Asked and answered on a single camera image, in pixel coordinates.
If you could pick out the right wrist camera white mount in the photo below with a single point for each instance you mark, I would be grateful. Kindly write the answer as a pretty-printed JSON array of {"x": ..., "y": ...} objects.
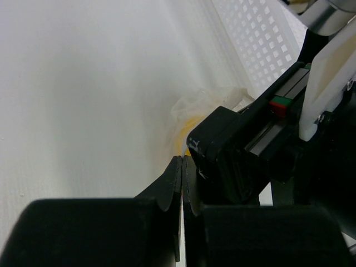
[{"x": 333, "y": 66}]

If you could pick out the yellow fake lemon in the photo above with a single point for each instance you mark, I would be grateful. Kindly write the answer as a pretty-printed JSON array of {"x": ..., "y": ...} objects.
[{"x": 182, "y": 132}]

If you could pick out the clear zip top bag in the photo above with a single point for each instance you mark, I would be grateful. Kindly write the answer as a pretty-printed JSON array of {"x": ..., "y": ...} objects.
[{"x": 202, "y": 103}]

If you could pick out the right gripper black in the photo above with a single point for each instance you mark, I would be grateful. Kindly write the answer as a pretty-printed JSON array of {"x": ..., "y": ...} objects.
[{"x": 237, "y": 153}]

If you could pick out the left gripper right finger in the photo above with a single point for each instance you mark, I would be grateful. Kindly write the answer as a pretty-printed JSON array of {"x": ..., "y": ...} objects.
[{"x": 239, "y": 235}]

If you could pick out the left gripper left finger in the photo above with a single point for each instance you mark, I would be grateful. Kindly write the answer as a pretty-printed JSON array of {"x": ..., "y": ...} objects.
[{"x": 140, "y": 231}]

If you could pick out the white perforated plastic basket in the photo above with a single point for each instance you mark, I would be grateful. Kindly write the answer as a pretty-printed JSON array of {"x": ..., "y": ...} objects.
[{"x": 262, "y": 38}]

